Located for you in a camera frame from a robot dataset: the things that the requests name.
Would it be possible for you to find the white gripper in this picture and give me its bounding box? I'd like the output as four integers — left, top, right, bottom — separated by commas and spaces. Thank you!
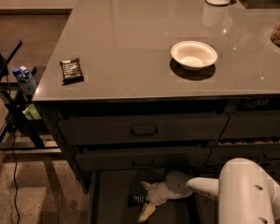
138, 171, 193, 223

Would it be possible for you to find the blue rxbar blueberry wrapper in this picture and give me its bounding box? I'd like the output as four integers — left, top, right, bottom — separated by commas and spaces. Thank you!
128, 194, 147, 207

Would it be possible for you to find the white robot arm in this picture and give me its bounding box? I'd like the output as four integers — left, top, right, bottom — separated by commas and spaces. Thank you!
138, 158, 280, 224

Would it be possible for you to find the open bottom left drawer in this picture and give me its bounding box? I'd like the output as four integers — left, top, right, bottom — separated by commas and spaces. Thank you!
88, 169, 204, 224

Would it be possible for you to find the middle left drawer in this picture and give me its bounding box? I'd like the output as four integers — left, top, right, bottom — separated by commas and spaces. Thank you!
75, 147, 210, 171

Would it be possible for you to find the top left drawer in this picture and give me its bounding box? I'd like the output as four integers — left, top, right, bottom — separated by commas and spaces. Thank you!
58, 113, 228, 146

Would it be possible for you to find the top right drawer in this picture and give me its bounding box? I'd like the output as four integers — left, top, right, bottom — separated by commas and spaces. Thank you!
220, 111, 280, 139

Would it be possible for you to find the middle right drawer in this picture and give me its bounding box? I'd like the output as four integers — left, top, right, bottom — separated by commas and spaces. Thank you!
205, 143, 280, 166

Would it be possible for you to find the bottom right drawer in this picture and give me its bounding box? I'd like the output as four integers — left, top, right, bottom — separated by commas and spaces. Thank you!
192, 164, 280, 180

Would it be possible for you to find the snack bag in drawer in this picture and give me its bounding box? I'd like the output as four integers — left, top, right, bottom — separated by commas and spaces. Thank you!
236, 98, 280, 111

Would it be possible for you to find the dark snack bar on counter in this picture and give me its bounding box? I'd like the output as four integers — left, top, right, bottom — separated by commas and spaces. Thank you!
60, 58, 84, 84

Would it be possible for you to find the green packet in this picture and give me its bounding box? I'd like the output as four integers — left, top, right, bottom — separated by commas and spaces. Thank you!
23, 104, 41, 120

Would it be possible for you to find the white bowl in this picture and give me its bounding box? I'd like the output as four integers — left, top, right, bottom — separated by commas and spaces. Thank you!
171, 41, 217, 71

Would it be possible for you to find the black side table stand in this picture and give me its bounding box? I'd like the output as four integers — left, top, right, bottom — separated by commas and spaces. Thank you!
0, 38, 57, 151

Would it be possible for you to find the black cable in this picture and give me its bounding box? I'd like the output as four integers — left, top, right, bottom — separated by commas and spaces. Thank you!
4, 56, 21, 224

